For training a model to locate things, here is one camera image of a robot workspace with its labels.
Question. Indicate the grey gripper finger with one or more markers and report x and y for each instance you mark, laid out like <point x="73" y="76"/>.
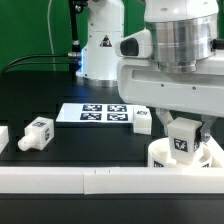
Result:
<point x="165" y="117"/>
<point x="207" y="123"/>

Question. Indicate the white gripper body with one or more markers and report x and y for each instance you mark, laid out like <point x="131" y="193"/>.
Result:
<point x="141" y="82"/>

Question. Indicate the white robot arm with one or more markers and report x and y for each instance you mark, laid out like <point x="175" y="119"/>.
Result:
<point x="175" y="63"/>

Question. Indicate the white marker sheet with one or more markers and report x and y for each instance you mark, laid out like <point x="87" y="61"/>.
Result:
<point x="95" y="112"/>

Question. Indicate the white left fence bar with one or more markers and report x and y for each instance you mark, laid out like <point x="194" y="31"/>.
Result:
<point x="4" y="137"/>

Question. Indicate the white front fence bar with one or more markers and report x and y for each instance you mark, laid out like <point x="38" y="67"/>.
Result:
<point x="115" y="180"/>

